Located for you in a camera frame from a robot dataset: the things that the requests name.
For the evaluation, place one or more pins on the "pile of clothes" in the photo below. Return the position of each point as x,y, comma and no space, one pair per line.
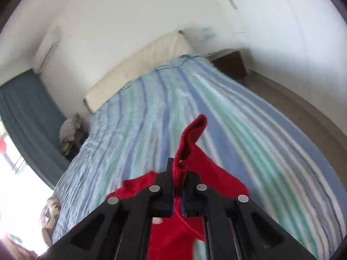
71,132

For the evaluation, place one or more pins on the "striped blue green bed cover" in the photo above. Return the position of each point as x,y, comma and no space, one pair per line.
149,108

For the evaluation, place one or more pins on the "cream padded headboard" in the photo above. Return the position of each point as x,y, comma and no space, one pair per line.
141,67

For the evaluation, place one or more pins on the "teal curtain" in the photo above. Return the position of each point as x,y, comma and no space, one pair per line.
29,113

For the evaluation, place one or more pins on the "white air conditioner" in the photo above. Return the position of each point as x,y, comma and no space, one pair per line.
48,48

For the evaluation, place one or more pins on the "red t-shirt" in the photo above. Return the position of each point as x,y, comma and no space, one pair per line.
214,168

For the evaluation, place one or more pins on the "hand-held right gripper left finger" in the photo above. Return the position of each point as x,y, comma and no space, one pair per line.
169,189

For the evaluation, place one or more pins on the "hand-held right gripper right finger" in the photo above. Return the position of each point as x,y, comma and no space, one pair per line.
189,195

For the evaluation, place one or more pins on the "patterned cream pillow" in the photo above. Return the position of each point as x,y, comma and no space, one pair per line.
51,219

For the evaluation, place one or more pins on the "dark wooden nightstand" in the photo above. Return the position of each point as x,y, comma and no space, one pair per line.
233,65

